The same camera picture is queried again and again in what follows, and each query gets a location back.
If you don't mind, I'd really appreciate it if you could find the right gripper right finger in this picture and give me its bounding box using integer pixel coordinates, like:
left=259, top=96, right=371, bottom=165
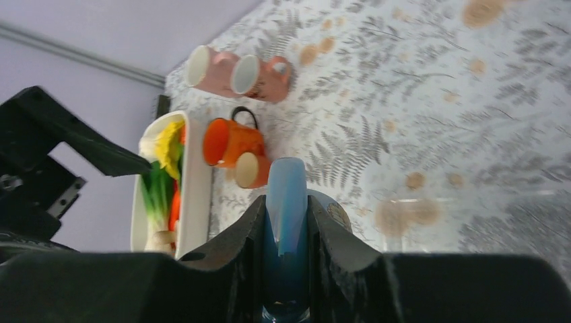
left=308, top=196, right=570, bottom=322

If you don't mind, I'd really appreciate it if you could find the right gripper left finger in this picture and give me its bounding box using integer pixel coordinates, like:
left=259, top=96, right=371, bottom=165
left=1, top=196, right=266, bottom=322

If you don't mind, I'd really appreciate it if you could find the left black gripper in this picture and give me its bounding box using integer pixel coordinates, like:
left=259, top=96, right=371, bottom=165
left=1, top=86, right=152, bottom=263

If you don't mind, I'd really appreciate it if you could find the blue glazed mug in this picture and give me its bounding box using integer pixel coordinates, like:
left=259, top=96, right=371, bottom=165
left=261, top=157, right=354, bottom=323

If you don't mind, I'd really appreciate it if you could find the small red-orange mug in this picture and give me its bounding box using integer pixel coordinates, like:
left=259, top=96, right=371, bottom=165
left=235, top=152, right=271, bottom=189

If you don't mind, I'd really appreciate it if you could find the orange mug black rim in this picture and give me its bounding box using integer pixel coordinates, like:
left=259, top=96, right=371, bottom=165
left=202, top=106, right=265, bottom=168

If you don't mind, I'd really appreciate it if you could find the light pink mug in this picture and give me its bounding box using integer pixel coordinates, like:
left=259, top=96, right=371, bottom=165
left=183, top=45, right=240, bottom=98

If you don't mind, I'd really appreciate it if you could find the salmon pink floral mug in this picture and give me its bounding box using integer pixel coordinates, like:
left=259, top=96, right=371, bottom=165
left=230, top=55, right=292, bottom=103

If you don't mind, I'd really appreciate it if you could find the white plastic tray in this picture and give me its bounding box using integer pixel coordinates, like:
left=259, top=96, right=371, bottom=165
left=143, top=110, right=212, bottom=259

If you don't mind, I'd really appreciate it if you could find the toy carrot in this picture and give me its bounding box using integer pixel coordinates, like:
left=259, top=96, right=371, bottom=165
left=168, top=180, right=181, bottom=231

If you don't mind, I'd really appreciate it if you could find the toy green bok choy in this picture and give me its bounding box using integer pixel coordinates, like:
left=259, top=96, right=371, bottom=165
left=141, top=161, right=174, bottom=231

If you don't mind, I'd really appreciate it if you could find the toy yellow cabbage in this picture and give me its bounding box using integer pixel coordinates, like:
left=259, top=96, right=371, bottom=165
left=139, top=120, right=186, bottom=181

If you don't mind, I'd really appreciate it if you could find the floral table mat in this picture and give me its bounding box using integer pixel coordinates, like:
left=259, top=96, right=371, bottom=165
left=166, top=1, right=570, bottom=281

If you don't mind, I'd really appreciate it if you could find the grey box at wall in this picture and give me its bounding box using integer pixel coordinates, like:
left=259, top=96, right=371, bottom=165
left=155, top=95, right=171, bottom=119

